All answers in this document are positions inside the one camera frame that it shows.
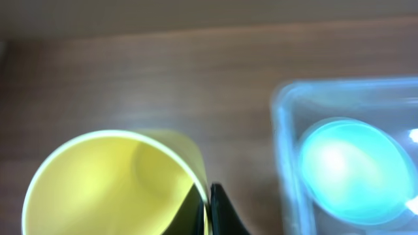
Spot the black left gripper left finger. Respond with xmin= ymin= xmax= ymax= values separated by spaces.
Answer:
xmin=163 ymin=185 xmax=204 ymax=235

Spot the clear plastic storage bin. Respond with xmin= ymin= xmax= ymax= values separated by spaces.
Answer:
xmin=271 ymin=76 xmax=417 ymax=234

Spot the yellow plastic cup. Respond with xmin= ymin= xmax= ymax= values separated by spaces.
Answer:
xmin=21 ymin=129 xmax=212 ymax=235

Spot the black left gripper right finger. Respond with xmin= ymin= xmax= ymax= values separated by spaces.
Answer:
xmin=210 ymin=183 xmax=249 ymax=235

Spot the mint green bowl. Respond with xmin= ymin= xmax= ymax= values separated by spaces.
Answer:
xmin=298 ymin=119 xmax=415 ymax=227

